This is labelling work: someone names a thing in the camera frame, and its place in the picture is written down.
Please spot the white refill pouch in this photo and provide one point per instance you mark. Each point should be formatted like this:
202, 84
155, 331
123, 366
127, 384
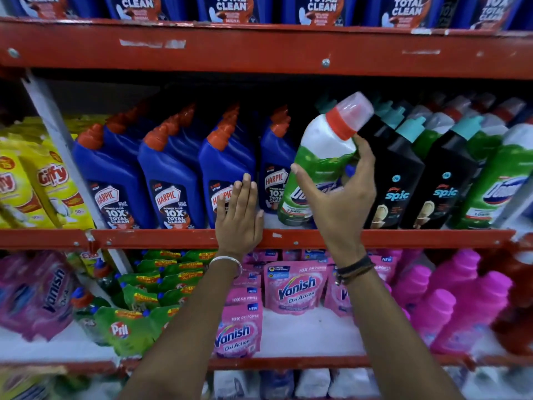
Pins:
312, 383
233, 385
352, 383

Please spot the group of blue orange-capped bottles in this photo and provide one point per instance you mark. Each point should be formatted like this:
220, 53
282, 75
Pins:
170, 183

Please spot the person's right forearm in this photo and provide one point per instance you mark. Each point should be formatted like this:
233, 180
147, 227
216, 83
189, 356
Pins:
387, 329

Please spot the pile of yellow pouches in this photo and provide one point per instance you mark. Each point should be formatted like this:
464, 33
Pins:
45, 183

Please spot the person's left middle finger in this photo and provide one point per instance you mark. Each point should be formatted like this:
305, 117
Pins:
237, 199

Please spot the person's right thumb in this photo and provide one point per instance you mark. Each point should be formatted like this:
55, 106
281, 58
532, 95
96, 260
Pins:
304, 178

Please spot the pile of large pink pouches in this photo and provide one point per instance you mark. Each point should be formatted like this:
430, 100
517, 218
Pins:
41, 295

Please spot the person's left forearm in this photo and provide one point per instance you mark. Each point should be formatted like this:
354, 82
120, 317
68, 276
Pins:
187, 329

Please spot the red metal shelf beam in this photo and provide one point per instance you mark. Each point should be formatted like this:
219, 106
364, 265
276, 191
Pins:
166, 239
266, 49

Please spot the yellow green pouch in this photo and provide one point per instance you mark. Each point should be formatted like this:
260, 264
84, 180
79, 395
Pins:
23, 385

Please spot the green orange-capped dish liquid bottle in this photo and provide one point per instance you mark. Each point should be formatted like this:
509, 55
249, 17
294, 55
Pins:
83, 308
104, 274

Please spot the white metal shelf upright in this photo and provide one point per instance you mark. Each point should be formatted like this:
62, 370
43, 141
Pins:
54, 133

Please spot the pile of green pouches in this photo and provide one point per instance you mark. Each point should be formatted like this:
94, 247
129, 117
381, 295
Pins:
137, 312

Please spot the blue refill pouch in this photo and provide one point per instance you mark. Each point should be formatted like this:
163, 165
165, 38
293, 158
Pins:
277, 385

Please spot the group of black teal-capped bottles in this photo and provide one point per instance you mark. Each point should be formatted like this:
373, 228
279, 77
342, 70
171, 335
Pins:
399, 183

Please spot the stack of small pink pouches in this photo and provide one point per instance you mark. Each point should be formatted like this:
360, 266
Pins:
291, 287

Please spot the group of red bottles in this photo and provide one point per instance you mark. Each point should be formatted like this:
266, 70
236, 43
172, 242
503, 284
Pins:
516, 304

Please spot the green white red-capped cleaner bottle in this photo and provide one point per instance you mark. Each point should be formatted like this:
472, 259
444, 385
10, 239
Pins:
322, 147

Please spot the group of green white bottles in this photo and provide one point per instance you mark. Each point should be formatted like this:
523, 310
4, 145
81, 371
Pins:
499, 174

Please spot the row of blue bottle bases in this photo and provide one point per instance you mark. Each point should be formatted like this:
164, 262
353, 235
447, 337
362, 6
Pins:
266, 8

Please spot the person's left little finger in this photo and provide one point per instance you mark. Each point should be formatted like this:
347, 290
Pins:
218, 209

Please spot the person's left thumb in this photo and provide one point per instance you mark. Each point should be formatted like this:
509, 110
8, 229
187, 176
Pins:
259, 224

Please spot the person's left hand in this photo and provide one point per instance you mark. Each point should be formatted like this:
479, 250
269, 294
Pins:
237, 227

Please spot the person's right hand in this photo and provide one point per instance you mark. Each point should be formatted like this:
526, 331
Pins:
341, 216

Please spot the group of pink bottles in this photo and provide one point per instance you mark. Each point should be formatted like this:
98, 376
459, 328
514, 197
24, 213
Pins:
454, 304

